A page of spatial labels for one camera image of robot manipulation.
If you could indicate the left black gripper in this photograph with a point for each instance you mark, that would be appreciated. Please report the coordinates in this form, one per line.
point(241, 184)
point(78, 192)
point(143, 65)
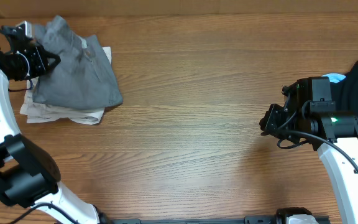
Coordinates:
point(40, 55)

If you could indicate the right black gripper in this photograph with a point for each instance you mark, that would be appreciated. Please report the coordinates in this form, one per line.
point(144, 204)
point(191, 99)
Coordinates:
point(274, 121)

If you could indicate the grey shorts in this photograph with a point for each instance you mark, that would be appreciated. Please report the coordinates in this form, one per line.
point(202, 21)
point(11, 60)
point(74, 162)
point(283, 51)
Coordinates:
point(84, 79)

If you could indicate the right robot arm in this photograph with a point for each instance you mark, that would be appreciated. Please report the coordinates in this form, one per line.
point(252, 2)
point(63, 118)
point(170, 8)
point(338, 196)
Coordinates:
point(309, 116)

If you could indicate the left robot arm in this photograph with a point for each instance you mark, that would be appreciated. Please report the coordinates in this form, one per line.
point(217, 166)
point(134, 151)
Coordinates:
point(29, 176)

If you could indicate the folded beige shorts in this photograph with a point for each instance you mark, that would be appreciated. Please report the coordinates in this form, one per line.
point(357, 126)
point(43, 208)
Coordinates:
point(42, 113)

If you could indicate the light blue garment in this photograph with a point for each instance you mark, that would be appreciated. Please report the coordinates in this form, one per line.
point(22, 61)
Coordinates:
point(335, 77)

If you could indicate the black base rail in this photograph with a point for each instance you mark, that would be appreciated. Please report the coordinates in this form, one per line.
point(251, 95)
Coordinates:
point(282, 216)

